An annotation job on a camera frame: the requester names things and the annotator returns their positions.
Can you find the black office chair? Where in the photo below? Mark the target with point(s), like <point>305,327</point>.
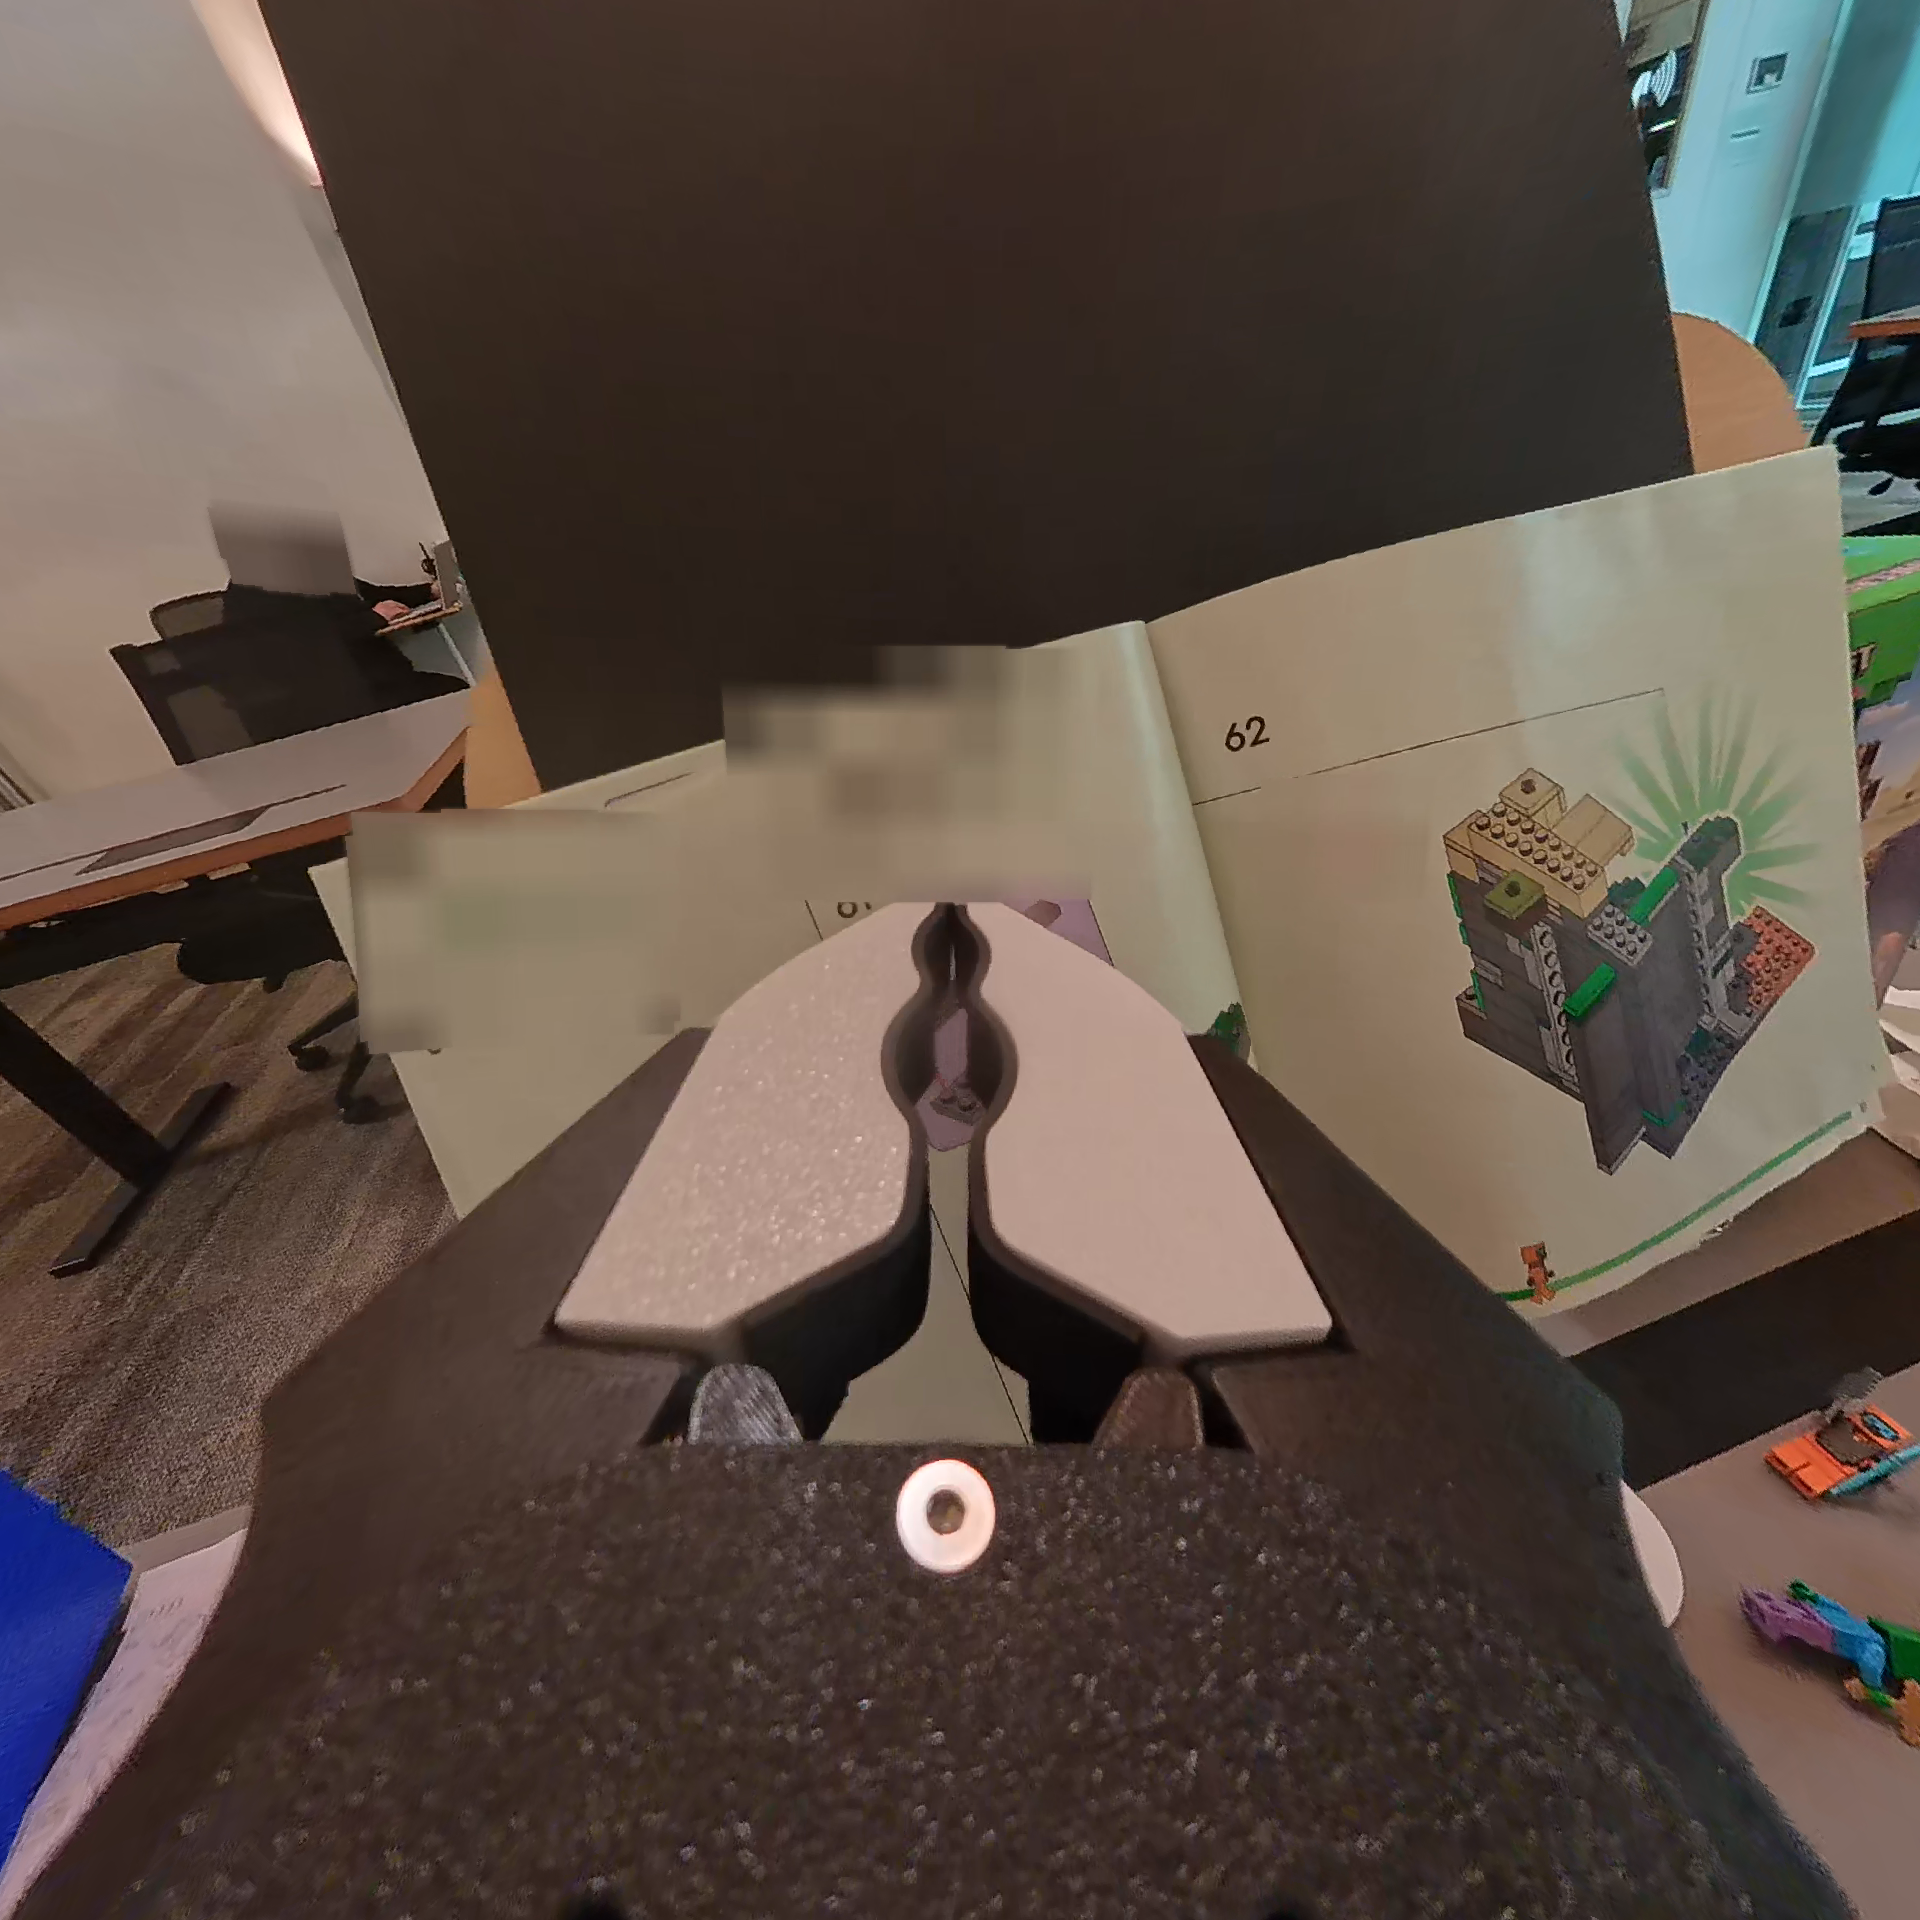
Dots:
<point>210,676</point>
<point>1875,286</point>

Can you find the blue plastic bin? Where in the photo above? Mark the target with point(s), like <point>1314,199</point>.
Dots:
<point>47,1637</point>

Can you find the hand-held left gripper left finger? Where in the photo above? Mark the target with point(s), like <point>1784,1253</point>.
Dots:
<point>752,1187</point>

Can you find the black backing board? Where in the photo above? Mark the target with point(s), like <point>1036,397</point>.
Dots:
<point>992,329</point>

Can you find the white lamp base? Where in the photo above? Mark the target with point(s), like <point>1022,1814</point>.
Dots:
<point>1654,1560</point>

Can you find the pile of colourful brick figures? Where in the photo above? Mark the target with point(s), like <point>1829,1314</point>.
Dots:
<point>1847,1560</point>

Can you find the wooden office table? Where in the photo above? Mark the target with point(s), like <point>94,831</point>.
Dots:
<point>210,825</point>

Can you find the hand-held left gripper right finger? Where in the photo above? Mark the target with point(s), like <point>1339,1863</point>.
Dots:
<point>1155,1187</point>

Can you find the green toy box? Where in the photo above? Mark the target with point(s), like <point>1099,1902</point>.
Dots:
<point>1885,630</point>

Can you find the open instruction booklet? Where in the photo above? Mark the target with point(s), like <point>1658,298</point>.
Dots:
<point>1351,901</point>

